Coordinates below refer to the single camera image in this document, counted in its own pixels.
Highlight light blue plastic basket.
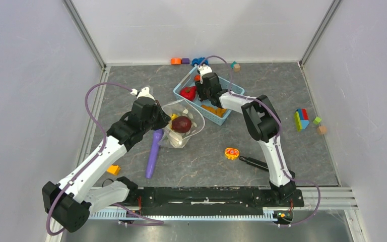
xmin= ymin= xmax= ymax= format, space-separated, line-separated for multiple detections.
xmin=173 ymin=66 xmax=250 ymax=126

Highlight dark red toy onion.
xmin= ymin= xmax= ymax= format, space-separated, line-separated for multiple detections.
xmin=171 ymin=116 xmax=192 ymax=134

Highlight white toy egg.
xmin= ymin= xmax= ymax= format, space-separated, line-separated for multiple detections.
xmin=168 ymin=131 xmax=183 ymax=148

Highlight clear dotted zip top bag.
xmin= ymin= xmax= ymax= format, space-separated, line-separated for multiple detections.
xmin=159 ymin=99 xmax=205 ymax=148

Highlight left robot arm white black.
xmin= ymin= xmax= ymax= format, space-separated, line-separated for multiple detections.
xmin=42 ymin=97 xmax=171 ymax=235

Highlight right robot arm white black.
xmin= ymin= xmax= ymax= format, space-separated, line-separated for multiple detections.
xmin=195 ymin=72 xmax=296 ymax=206

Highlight purple toy microphone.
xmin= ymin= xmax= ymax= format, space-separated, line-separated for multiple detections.
xmin=145 ymin=129 xmax=164 ymax=179

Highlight red toy tomato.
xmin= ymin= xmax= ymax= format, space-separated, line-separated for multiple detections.
xmin=179 ymin=86 xmax=197 ymax=101

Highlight orange toy croissant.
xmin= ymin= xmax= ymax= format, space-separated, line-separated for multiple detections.
xmin=201 ymin=104 xmax=226 ymax=118

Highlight blue toy car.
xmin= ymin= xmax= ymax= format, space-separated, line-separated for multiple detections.
xmin=191 ymin=57 xmax=209 ymax=67

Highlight teal and tan cubes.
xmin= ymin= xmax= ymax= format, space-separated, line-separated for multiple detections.
xmin=231 ymin=61 xmax=240 ymax=72

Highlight purple block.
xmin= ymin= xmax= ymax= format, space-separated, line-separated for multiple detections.
xmin=181 ymin=58 xmax=190 ymax=65

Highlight orange cylinder block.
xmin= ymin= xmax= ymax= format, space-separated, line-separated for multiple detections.
xmin=170 ymin=58 xmax=182 ymax=65

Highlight orange wedge block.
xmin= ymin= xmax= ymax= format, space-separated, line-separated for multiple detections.
xmin=106 ymin=165 xmax=121 ymax=176

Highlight orange round toy slice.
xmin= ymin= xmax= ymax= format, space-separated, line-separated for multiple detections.
xmin=224 ymin=147 xmax=240 ymax=160

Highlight black marker pen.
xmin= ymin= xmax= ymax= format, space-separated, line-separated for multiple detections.
xmin=239 ymin=156 xmax=269 ymax=171

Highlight multicolour block stack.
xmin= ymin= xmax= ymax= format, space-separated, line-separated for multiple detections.
xmin=294 ymin=108 xmax=310 ymax=132

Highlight green cube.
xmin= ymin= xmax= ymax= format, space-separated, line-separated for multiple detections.
xmin=313 ymin=116 xmax=322 ymax=126

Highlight tan wooden cube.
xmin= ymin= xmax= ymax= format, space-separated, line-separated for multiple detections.
xmin=316 ymin=126 xmax=328 ymax=135

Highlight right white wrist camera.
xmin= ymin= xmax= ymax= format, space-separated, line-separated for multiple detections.
xmin=197 ymin=66 xmax=213 ymax=77

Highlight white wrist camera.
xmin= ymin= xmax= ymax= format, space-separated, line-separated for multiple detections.
xmin=130 ymin=86 xmax=156 ymax=101
xmin=197 ymin=66 xmax=213 ymax=77

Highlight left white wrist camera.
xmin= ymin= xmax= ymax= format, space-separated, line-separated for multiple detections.
xmin=130 ymin=86 xmax=156 ymax=101

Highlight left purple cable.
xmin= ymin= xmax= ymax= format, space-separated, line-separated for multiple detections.
xmin=45 ymin=82 xmax=136 ymax=236

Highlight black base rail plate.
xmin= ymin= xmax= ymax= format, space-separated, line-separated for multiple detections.
xmin=122 ymin=187 xmax=304 ymax=216

